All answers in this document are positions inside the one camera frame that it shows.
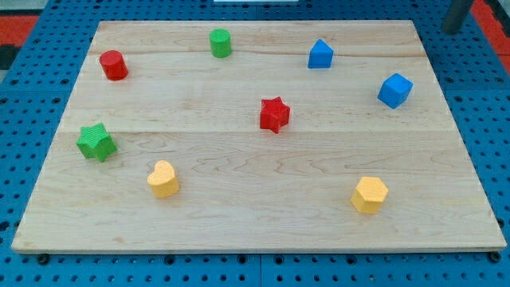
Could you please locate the wooden board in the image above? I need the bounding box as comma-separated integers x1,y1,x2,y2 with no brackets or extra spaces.
11,20,507,254

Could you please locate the red star block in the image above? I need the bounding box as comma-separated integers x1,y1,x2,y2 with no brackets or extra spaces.
260,96,291,134

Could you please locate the yellow heart block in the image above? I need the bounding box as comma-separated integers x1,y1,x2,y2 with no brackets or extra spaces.
147,160,180,199

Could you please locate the green cylinder block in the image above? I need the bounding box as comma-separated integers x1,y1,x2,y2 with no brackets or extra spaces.
209,29,232,58

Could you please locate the blue triangular prism block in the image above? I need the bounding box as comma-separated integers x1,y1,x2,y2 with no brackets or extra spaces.
308,39,334,69

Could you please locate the yellow hexagon block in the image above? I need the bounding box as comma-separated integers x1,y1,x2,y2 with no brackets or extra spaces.
351,176,389,214

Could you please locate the blue cube block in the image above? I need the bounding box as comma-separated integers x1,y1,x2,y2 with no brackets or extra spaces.
378,73,414,109

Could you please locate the green star block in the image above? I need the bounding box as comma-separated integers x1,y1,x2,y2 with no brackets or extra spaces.
76,123,117,162

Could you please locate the red cylinder block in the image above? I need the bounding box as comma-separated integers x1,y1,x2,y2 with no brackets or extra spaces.
100,50,128,81

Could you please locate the grey metal post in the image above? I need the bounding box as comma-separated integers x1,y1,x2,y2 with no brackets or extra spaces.
441,0,474,35

